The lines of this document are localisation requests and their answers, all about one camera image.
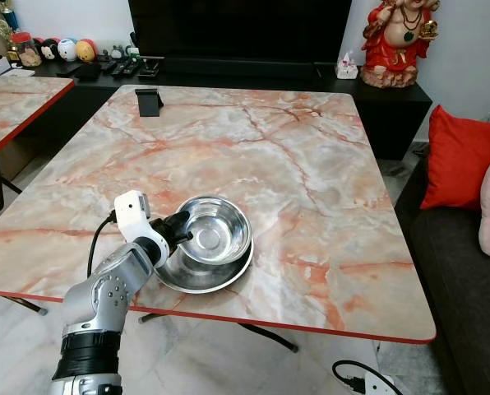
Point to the small steel bowl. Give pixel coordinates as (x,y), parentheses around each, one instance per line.
(220,230)

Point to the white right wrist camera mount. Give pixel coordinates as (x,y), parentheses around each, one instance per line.
(381,385)

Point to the dark grey sofa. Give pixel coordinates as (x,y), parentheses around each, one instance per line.
(459,304)

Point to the black television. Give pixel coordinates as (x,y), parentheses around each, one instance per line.
(237,29)

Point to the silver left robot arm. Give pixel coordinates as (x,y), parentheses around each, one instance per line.
(105,296)

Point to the black white mouse figure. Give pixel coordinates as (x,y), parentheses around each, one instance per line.
(49,51)

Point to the black phone stand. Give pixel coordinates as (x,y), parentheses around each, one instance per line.
(149,103)

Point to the black remote control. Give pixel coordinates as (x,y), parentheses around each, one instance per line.
(130,66)
(112,67)

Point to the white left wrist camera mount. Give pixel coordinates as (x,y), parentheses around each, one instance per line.
(131,212)

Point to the white egg figure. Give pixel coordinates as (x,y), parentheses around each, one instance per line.
(67,50)

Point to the red laughing Buddha statue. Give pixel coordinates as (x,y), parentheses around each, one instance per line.
(397,41)

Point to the small grey figure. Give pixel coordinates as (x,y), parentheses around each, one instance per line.
(116,53)

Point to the gold trophy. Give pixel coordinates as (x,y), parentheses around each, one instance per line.
(6,20)

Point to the red cushion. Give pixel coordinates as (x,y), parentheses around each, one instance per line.
(459,160)

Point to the pink tissue box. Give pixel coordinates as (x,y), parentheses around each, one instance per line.
(347,67)

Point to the orange egg figure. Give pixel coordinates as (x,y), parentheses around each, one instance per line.
(86,51)

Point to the red lid jar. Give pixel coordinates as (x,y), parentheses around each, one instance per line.
(27,53)

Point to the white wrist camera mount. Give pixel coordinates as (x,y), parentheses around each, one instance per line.
(131,212)
(381,385)

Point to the marble folding table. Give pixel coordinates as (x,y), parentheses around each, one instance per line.
(15,103)

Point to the shallow steel plate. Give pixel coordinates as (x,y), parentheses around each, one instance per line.
(204,280)

